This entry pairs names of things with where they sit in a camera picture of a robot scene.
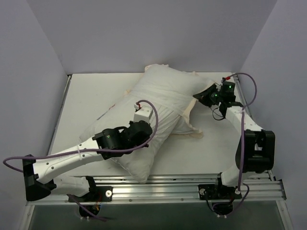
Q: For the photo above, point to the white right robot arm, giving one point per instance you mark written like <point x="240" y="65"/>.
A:
<point x="256" y="147"/>

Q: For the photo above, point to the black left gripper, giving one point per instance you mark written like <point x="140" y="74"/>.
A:
<point x="143" y="135"/>

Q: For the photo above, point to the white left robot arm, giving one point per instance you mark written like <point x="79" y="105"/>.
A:
<point x="43" y="177"/>

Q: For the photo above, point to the white pillow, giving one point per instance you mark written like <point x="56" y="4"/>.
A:
<point x="138" y="160"/>

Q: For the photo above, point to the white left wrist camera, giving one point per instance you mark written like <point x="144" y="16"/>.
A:
<point x="142" y="113"/>

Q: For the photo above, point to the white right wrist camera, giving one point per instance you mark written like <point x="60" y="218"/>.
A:
<point x="225" y="79"/>

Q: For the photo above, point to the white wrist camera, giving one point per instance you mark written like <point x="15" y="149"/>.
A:
<point x="142" y="113"/>
<point x="225" y="79"/>

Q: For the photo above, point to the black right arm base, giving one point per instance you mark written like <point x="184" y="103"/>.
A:
<point x="219" y="198"/>

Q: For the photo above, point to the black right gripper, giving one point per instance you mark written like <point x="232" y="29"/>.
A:
<point x="207" y="96"/>

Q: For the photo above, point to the grey and cream pillowcase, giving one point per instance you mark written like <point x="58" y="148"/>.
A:
<point x="175" y="90"/>

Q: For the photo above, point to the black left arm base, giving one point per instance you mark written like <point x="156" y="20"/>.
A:
<point x="90" y="203"/>

